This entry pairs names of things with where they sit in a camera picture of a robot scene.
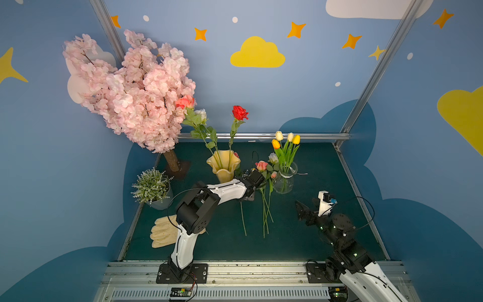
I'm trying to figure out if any aluminium right frame post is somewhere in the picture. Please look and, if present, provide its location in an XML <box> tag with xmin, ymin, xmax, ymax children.
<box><xmin>340</xmin><ymin>0</ymin><xmax>424</xmax><ymax>135</ymax></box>

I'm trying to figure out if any red rose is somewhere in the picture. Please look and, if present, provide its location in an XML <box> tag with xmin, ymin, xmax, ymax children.
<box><xmin>228</xmin><ymin>106</ymin><xmax>249</xmax><ymax>169</ymax></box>

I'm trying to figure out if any aluminium front rail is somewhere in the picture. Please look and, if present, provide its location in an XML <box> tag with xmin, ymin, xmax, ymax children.
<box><xmin>94</xmin><ymin>260</ymin><xmax>420</xmax><ymax>301</ymax></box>

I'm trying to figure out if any right circuit board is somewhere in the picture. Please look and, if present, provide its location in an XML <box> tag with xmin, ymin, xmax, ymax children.
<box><xmin>328</xmin><ymin>287</ymin><xmax>349</xmax><ymax>302</ymax></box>

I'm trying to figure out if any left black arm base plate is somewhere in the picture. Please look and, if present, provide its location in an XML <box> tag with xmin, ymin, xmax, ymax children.
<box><xmin>156</xmin><ymin>262</ymin><xmax>209</xmax><ymax>284</ymax></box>

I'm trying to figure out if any small green potted plant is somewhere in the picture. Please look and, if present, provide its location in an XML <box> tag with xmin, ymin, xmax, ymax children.
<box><xmin>132</xmin><ymin>168</ymin><xmax>174</xmax><ymax>211</ymax></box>

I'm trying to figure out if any pink cherry blossom tree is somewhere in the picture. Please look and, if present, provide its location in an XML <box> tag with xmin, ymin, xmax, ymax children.
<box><xmin>63</xmin><ymin>30</ymin><xmax>196</xmax><ymax>179</ymax></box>

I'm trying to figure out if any cream white tulip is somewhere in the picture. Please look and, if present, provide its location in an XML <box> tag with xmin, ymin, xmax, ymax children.
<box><xmin>284</xmin><ymin>133</ymin><xmax>295</xmax><ymax>168</ymax></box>

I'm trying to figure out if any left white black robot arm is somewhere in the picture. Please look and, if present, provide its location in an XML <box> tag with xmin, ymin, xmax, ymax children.
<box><xmin>169</xmin><ymin>170</ymin><xmax>265</xmax><ymax>273</ymax></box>

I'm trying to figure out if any clear glass vase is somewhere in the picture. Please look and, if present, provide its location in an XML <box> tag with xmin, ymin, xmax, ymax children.
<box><xmin>273</xmin><ymin>162</ymin><xmax>298</xmax><ymax>195</ymax></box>

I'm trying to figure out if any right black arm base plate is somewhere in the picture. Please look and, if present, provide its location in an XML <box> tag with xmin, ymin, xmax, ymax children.
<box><xmin>305</xmin><ymin>261</ymin><xmax>339</xmax><ymax>284</ymax></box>

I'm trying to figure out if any circuit board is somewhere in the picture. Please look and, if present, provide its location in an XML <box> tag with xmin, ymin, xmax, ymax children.
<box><xmin>328</xmin><ymin>287</ymin><xmax>349</xmax><ymax>302</ymax></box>
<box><xmin>169</xmin><ymin>288</ymin><xmax>193</xmax><ymax>299</ymax></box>

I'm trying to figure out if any aluminium frame post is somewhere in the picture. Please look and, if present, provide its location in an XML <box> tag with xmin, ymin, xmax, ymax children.
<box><xmin>340</xmin><ymin>0</ymin><xmax>424</xmax><ymax>135</ymax></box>
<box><xmin>89</xmin><ymin>0</ymin><xmax>125</xmax><ymax>62</ymax></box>

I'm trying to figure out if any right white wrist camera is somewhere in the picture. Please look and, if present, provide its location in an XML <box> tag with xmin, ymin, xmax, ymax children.
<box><xmin>318</xmin><ymin>191</ymin><xmax>337</xmax><ymax>217</ymax></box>

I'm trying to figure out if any beige cloth glove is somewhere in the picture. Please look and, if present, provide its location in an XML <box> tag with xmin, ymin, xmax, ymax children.
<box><xmin>149</xmin><ymin>214</ymin><xmax>208</xmax><ymax>249</ymax></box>

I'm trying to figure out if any pale pink tulip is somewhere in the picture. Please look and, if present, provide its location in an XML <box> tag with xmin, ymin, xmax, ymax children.
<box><xmin>275</xmin><ymin>131</ymin><xmax>286</xmax><ymax>148</ymax></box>

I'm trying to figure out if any yellow wavy glass vase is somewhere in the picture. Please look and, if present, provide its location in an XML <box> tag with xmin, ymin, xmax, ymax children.
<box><xmin>206</xmin><ymin>150</ymin><xmax>241</xmax><ymax>183</ymax></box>

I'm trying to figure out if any aluminium left frame post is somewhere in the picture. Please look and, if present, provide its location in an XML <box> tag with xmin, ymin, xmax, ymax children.
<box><xmin>89</xmin><ymin>0</ymin><xmax>125</xmax><ymax>62</ymax></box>

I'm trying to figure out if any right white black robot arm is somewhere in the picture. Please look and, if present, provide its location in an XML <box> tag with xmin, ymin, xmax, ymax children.
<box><xmin>295</xmin><ymin>201</ymin><xmax>408</xmax><ymax>301</ymax></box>

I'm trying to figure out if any left circuit board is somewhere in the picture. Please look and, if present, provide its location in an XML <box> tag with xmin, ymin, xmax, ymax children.
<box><xmin>169</xmin><ymin>288</ymin><xmax>193</xmax><ymax>299</ymax></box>

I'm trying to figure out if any orange yellow tulip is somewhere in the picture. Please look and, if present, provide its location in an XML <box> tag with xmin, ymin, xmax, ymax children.
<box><xmin>272</xmin><ymin>139</ymin><xmax>287</xmax><ymax>172</ymax></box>

